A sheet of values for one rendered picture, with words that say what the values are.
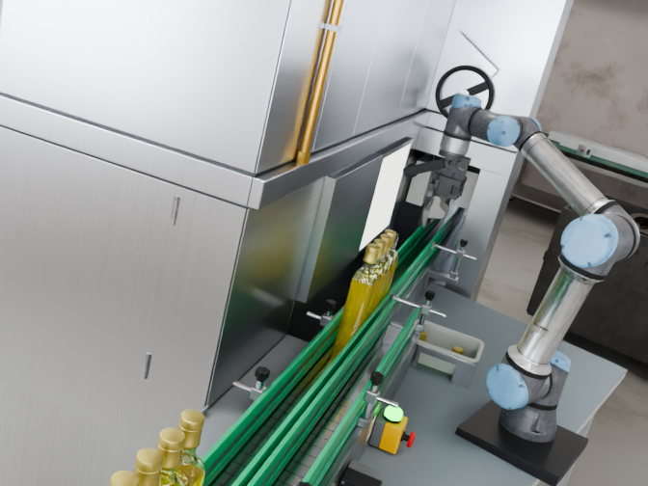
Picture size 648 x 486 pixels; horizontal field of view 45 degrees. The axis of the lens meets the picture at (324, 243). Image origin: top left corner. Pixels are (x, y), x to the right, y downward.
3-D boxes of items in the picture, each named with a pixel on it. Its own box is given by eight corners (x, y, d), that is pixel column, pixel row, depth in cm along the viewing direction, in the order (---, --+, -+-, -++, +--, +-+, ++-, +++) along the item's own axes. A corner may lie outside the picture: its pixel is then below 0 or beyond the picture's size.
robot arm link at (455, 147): (440, 134, 202) (446, 131, 209) (435, 150, 204) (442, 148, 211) (467, 142, 200) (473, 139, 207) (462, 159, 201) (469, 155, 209)
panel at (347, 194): (381, 225, 284) (405, 136, 273) (389, 228, 283) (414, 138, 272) (295, 299, 201) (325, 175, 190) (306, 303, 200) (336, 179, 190)
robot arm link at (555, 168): (664, 236, 186) (534, 105, 208) (646, 238, 178) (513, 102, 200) (631, 268, 192) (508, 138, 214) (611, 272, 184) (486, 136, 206)
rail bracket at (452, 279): (420, 284, 292) (437, 229, 285) (463, 299, 288) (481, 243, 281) (418, 287, 288) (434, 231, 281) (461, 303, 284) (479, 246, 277)
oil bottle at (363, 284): (340, 335, 211) (360, 263, 204) (360, 341, 210) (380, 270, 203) (335, 342, 206) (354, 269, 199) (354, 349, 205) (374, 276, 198)
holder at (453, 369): (394, 337, 250) (400, 315, 248) (476, 366, 244) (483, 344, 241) (381, 356, 234) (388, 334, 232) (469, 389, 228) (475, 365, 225)
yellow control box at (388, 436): (374, 432, 193) (382, 407, 191) (402, 443, 191) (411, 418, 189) (366, 445, 187) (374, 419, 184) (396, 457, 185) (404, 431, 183)
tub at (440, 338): (410, 340, 249) (418, 316, 246) (477, 364, 244) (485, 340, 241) (397, 361, 233) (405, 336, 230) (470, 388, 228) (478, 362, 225)
